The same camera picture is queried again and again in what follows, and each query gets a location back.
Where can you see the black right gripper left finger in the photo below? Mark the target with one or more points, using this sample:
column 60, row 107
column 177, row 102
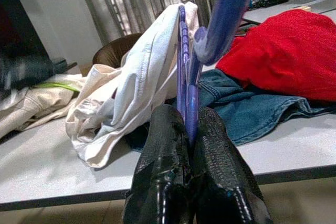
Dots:
column 162, row 161

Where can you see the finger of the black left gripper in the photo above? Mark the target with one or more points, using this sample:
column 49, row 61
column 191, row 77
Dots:
column 65, row 65

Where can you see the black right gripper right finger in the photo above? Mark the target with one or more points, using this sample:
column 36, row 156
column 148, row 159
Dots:
column 220, row 171

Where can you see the blue plastic hanger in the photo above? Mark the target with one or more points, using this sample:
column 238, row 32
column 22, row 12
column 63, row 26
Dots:
column 193, row 98

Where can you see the white shirt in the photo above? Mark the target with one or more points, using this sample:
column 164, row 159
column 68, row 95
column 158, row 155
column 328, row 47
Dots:
column 147, row 77

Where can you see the cream white garment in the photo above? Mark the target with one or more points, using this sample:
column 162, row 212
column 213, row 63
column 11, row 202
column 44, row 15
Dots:
column 39, row 106

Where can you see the blue denim garment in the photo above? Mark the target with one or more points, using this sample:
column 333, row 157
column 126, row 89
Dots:
column 249, row 113

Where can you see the red knit garment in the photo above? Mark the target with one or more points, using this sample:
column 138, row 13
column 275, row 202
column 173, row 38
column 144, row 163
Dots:
column 288, row 51

